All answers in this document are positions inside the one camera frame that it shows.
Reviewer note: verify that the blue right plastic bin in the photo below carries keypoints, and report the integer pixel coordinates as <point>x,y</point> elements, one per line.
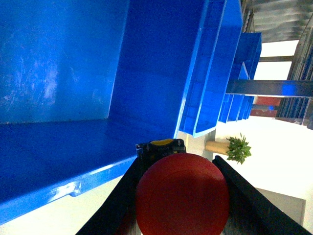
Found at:
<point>216,45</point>

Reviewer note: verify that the blue middle plastic bin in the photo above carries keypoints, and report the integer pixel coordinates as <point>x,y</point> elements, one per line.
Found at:
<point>81,83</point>

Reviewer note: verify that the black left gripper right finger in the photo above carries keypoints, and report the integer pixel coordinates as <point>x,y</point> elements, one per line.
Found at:
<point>251,213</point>

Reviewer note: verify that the potted green plant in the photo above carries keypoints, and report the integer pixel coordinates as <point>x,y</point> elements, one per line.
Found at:
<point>236,148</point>

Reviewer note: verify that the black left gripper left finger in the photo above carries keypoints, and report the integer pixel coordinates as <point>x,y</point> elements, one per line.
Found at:
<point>117,216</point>

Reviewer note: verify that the red mushroom push button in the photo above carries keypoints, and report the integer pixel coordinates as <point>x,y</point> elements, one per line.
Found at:
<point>179,193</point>

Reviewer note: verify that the metal rack frame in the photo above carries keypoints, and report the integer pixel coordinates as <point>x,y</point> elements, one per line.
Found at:
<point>282,21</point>

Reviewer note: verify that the blue plastic bin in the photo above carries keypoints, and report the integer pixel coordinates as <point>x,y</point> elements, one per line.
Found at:
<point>81,83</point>
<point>216,45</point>

